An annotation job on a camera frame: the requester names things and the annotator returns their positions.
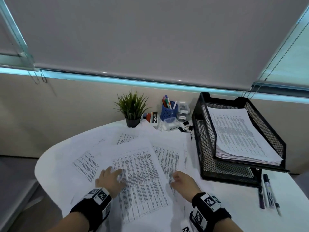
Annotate black marker pen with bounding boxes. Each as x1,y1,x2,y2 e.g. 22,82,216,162
262,174,282,217

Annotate glass window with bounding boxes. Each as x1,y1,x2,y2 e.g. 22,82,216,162
0,2,309,104

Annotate pile of papers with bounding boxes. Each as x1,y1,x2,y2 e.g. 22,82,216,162
61,118,213,232

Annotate grey low cabinet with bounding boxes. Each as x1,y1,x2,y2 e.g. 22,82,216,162
0,159,39,232

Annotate potted green plant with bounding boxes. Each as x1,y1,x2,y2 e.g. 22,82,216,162
113,90,151,128

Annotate blue pen holder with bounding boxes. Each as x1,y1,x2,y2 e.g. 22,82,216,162
160,103,179,121

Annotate person's left forearm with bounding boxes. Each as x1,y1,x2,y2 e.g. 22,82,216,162
47,211,91,232

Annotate person's right hand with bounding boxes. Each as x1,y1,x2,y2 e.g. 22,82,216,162
170,171,202,203

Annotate clear plastic lidded box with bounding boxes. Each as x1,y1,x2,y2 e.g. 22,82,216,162
161,117,180,131

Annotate person's right forearm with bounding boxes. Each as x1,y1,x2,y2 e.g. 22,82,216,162
216,217,244,232

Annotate white table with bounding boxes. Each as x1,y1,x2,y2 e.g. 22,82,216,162
34,119,309,232

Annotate black right wristband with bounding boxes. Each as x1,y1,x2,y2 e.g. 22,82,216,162
189,192,232,232

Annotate cluster of black binder clips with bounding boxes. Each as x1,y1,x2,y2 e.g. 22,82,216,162
178,121,195,140

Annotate black mesh paper tray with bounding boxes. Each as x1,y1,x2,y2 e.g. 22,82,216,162
191,92,290,189

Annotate wide grey roller blind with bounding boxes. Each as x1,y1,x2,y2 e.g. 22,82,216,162
0,0,309,92

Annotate white tape dispenser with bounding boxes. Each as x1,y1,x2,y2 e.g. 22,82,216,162
177,101,191,121

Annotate metal bead chain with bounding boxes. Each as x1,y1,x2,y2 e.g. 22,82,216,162
0,12,48,84
241,21,309,101

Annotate black wristband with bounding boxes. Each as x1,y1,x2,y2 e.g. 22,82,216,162
189,192,232,232
69,188,113,232

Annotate person's left hand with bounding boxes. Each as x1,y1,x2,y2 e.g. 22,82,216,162
95,166,126,198

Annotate black left wristband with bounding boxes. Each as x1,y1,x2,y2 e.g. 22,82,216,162
69,188,113,232

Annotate dark blue pen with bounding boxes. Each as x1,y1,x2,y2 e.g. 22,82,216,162
258,187,266,210

